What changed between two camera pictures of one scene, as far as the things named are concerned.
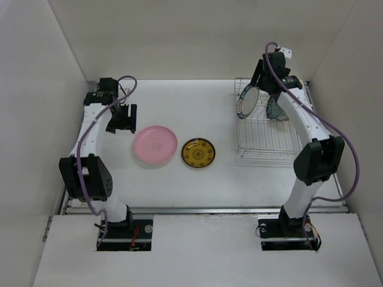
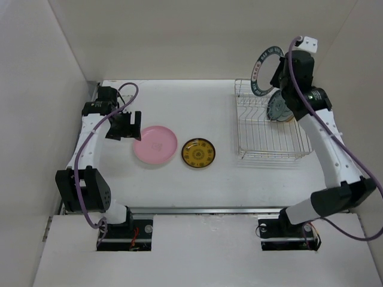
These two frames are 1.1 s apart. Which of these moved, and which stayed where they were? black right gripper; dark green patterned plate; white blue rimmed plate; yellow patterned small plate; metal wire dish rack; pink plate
Moved: black right gripper; white blue rimmed plate
Stayed: yellow patterned small plate; metal wire dish rack; dark green patterned plate; pink plate
